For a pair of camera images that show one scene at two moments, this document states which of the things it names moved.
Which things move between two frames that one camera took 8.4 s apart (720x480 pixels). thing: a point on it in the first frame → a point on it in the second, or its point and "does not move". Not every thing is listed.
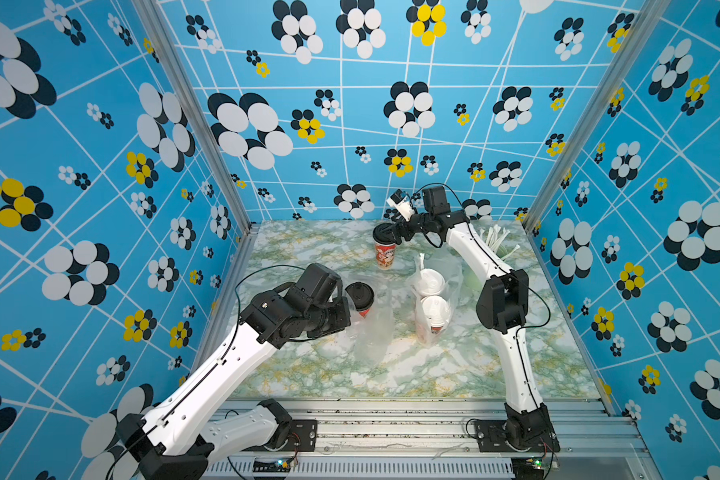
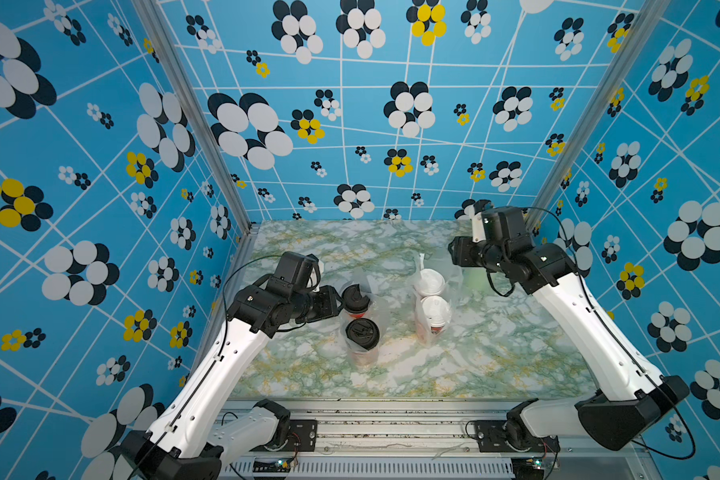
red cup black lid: x=385 y=245 → x=367 y=333
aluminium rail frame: x=437 y=440 does not move
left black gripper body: x=338 y=316 → x=320 y=304
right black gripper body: x=417 y=224 → x=476 y=255
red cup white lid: x=433 y=317 does not move
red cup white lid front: x=430 y=281 does not move
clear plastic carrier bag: x=435 y=287 does not move
